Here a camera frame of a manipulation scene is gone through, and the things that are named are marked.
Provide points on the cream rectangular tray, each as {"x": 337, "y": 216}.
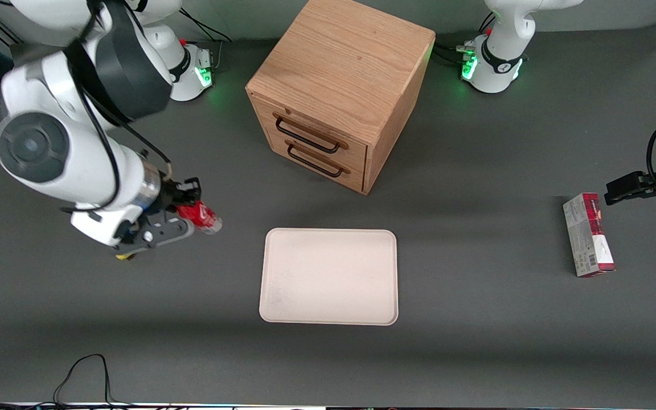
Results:
{"x": 328, "y": 277}

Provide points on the grey and red carton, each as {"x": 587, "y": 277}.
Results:
{"x": 587, "y": 236}

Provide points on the yellow lemon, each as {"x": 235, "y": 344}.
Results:
{"x": 124, "y": 257}

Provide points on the red coke bottle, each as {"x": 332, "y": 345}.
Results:
{"x": 201, "y": 216}

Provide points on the wooden drawer front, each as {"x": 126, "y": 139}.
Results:
{"x": 319, "y": 168}
{"x": 316, "y": 128}

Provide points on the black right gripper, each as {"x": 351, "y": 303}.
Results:
{"x": 171, "y": 194}

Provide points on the wooden drawer cabinet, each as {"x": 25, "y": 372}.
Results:
{"x": 342, "y": 62}

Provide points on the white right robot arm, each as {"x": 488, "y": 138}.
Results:
{"x": 37, "y": 145}

